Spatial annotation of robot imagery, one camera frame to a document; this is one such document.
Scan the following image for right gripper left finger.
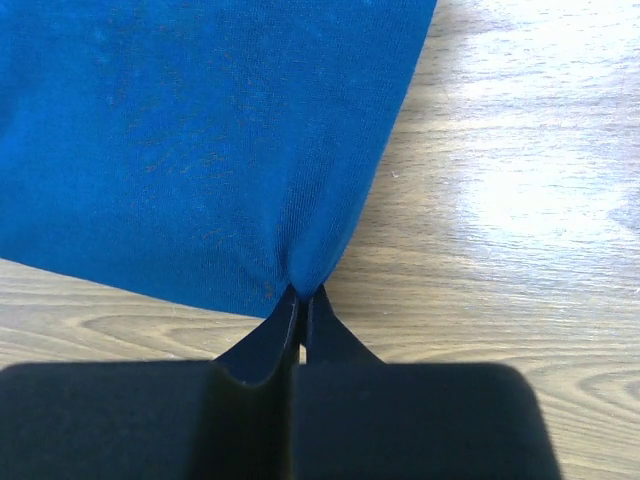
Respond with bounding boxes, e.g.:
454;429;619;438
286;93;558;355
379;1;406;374
1;289;299;479

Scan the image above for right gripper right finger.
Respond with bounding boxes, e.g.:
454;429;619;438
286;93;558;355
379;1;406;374
297;289;561;479

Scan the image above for blue printed t shirt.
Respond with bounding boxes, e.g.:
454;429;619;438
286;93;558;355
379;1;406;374
1;1;435;317

